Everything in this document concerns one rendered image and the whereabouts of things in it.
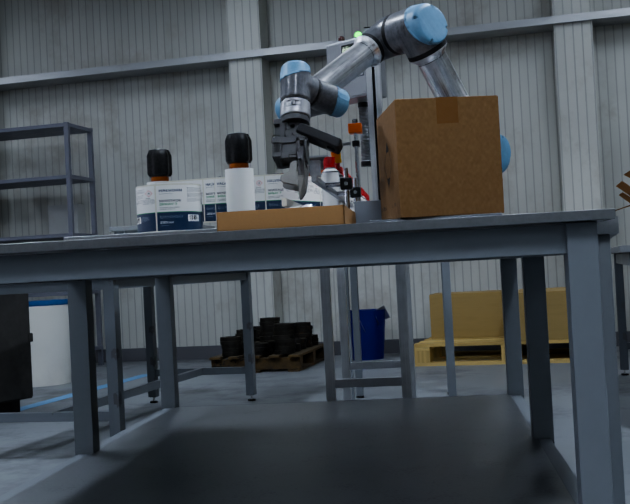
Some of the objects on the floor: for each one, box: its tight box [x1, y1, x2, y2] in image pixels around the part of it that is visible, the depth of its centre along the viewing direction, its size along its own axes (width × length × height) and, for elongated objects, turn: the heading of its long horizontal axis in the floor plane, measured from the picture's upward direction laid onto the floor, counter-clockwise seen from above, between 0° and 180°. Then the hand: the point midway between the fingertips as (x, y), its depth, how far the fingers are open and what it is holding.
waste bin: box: [350, 305, 390, 360], centre depth 830 cm, size 37×34×43 cm
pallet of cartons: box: [414, 287, 570, 367], centre depth 770 cm, size 141×96×51 cm
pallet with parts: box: [209, 317, 324, 373], centre depth 813 cm, size 74×107×38 cm
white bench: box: [0, 272, 257, 460], centre depth 518 cm, size 190×75×80 cm
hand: (303, 194), depth 241 cm, fingers closed
